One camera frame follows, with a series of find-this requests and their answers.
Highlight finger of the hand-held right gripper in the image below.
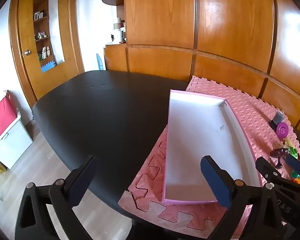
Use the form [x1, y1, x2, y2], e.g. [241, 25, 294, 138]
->
[255, 157, 282, 181]
[285, 154, 300, 178]

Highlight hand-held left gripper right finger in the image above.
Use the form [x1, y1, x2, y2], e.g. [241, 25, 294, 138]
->
[200, 155, 285, 240]

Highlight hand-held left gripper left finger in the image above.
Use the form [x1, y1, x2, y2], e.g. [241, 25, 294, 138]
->
[15, 155, 99, 240]

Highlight green plastic toy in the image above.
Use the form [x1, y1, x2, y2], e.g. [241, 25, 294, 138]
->
[287, 146, 299, 159]

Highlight orange plastic scoop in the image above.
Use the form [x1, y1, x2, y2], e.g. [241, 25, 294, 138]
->
[290, 171, 300, 187]

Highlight dark brown pedestal dish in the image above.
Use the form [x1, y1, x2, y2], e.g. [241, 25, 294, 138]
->
[270, 148, 290, 169]

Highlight purple plastic spool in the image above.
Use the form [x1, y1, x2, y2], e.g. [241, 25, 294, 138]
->
[276, 122, 289, 139]

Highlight pink-rimmed white box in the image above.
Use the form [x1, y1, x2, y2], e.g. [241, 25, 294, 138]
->
[162, 89, 263, 203]

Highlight grey cylinder container black base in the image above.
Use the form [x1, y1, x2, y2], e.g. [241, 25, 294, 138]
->
[269, 111, 285, 130]

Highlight pink foam puzzle mat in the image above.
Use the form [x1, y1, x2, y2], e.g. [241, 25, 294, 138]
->
[118, 75, 300, 239]

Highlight white storage box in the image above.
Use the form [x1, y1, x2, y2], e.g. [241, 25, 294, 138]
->
[0, 114, 33, 170]

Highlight red cloth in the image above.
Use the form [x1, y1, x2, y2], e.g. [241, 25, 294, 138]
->
[0, 90, 18, 147]

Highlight blue foam tile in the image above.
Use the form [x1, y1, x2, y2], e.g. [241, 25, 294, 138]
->
[41, 61, 57, 74]

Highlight blue foam strip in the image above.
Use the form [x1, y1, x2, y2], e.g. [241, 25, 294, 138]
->
[96, 53, 104, 71]

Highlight wooden door with shelf niche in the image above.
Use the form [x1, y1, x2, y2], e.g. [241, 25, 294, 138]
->
[9, 0, 84, 103]

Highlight white paper rolls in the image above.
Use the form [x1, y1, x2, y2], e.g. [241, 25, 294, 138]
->
[113, 17, 125, 30]

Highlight wooden wardrobe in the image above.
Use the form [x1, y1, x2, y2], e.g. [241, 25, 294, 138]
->
[102, 0, 300, 130]

